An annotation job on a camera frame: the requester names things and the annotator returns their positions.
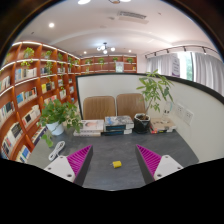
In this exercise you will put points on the thin dark blue-spined book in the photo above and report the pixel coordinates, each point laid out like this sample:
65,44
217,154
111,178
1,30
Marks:
116,132

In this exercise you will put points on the recessed ceiling downlights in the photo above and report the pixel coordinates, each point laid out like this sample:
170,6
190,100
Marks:
51,25

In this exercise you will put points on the multi-bulb ceiling lamp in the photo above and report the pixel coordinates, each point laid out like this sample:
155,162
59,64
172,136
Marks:
105,48

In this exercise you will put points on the stack of small colourful books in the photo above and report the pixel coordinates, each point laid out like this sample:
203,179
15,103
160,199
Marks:
163,125

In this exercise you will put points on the ceiling air vent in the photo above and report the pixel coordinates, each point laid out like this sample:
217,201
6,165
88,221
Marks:
132,16

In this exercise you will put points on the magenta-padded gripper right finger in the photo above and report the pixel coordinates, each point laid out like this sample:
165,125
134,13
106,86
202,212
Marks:
166,166

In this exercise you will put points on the thin white book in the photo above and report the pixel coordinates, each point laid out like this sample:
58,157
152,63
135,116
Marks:
86,134

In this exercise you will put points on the small tree in black pot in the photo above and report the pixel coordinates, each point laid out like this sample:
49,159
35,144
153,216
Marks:
141,125

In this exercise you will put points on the tan upholstered chair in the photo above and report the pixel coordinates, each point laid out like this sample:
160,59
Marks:
99,108
130,105

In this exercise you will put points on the orange wooden bookshelf unit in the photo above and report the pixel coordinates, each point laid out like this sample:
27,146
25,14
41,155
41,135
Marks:
23,100

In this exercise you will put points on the pothos plant in white pot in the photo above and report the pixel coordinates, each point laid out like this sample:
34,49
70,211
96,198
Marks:
55,128

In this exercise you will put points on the clear acrylic sign stand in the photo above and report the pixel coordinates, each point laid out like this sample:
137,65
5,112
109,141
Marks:
168,109

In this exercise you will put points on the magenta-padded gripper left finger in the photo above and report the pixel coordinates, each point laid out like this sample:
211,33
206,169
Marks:
60,166

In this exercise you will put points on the black track light rail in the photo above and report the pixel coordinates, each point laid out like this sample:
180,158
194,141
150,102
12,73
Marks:
181,48

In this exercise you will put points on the yellow charger block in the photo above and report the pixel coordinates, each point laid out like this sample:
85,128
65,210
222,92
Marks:
117,164

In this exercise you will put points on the white wall socket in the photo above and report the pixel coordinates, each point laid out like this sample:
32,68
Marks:
180,110
189,117

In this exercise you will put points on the white window curtain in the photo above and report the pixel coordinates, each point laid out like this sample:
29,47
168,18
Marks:
206,70

